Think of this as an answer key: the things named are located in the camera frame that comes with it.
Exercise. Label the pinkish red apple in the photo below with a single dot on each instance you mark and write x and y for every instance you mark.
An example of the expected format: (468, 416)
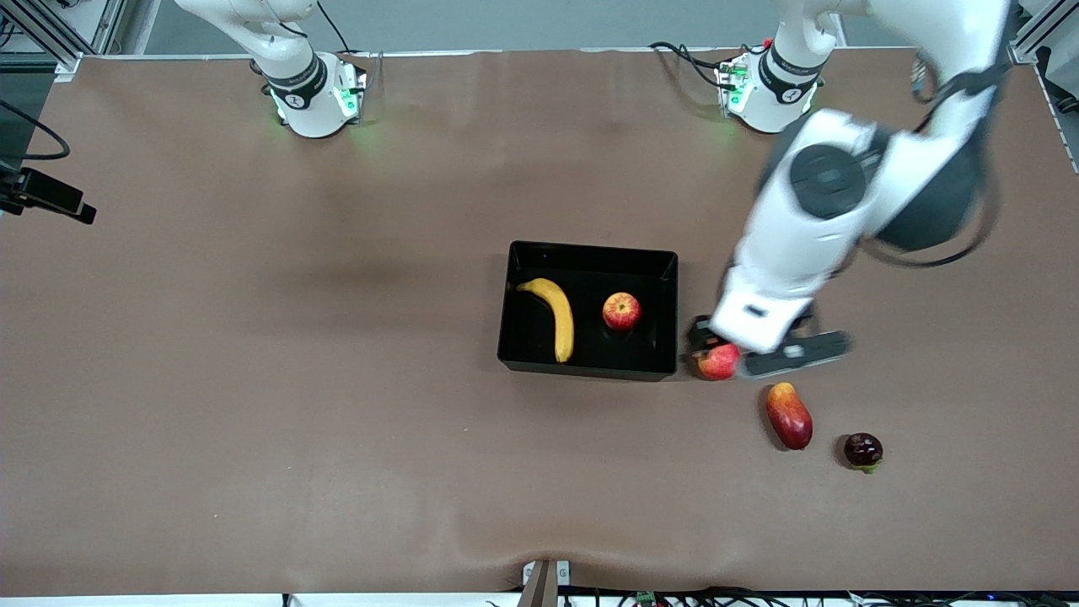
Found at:
(719, 364)

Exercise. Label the red yellow streaked apple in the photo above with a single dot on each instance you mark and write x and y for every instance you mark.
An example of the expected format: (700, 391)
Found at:
(621, 311)

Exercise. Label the black plastic box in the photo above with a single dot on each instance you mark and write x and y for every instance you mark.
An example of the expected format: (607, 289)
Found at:
(590, 312)

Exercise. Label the yellow banana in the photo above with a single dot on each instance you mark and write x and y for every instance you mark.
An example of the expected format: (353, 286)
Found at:
(559, 320)

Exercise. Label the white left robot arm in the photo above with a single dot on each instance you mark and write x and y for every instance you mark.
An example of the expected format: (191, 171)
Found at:
(843, 194)

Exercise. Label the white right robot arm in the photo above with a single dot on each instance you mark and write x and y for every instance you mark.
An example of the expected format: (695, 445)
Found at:
(308, 93)

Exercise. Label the red yellow mango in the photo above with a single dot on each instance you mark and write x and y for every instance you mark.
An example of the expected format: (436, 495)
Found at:
(789, 416)

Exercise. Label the grey metal equipment stand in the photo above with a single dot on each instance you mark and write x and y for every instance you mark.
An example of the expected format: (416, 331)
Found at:
(1049, 38)

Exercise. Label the aluminium frame rack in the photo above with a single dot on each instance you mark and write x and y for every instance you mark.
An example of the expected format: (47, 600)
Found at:
(63, 34)

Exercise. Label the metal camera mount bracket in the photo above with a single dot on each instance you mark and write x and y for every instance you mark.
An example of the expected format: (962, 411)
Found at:
(545, 582)

